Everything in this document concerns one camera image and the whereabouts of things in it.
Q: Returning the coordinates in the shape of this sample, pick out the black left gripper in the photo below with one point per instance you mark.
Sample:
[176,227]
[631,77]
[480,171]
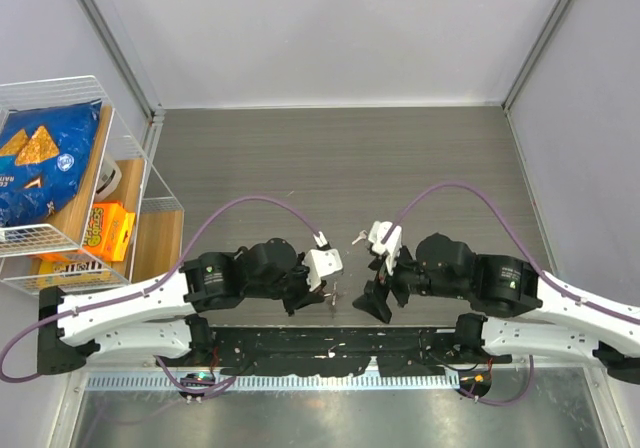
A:
[306,296]

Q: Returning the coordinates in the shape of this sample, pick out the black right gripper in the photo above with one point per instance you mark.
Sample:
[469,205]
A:
[376,293]

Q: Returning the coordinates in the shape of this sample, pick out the silver keyring with clips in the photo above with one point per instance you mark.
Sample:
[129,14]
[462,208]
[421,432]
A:
[334,295]

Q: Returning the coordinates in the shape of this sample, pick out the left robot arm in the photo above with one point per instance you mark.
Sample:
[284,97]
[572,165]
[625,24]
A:
[74,327]

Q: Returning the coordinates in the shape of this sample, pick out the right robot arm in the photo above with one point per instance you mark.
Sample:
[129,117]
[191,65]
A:
[515,310]

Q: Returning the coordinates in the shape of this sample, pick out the wooden shelf board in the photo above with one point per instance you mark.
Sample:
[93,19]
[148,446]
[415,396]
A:
[156,242]

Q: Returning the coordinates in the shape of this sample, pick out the orange candy box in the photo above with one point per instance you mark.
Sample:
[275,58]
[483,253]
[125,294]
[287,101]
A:
[109,231]

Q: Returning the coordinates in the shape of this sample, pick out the white round device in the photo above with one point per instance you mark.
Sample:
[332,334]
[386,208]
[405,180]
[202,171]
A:
[109,178]

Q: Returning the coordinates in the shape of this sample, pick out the yellow snack box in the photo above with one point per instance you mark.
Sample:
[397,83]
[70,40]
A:
[52,270]

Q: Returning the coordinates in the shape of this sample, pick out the blue chips bag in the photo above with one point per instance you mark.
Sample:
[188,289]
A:
[44,156]

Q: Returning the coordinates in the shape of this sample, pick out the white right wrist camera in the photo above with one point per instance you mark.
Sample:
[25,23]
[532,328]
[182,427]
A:
[385,240]

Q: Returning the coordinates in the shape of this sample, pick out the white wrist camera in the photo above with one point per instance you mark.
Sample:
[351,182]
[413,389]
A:
[385,240]
[323,265]

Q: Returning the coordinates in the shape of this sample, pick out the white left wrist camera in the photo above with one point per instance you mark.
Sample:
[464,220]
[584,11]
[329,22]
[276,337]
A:
[323,265]

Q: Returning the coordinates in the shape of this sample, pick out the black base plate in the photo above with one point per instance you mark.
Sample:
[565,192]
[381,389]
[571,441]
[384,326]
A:
[341,352]

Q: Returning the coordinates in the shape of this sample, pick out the white slotted cable duct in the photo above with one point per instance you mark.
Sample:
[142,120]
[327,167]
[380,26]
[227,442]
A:
[155,381]

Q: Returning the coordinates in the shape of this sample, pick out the white wire shelf rack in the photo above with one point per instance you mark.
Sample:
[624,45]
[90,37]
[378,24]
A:
[82,205]

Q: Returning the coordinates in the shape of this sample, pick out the aluminium frame rail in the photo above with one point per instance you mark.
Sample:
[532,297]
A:
[109,28]

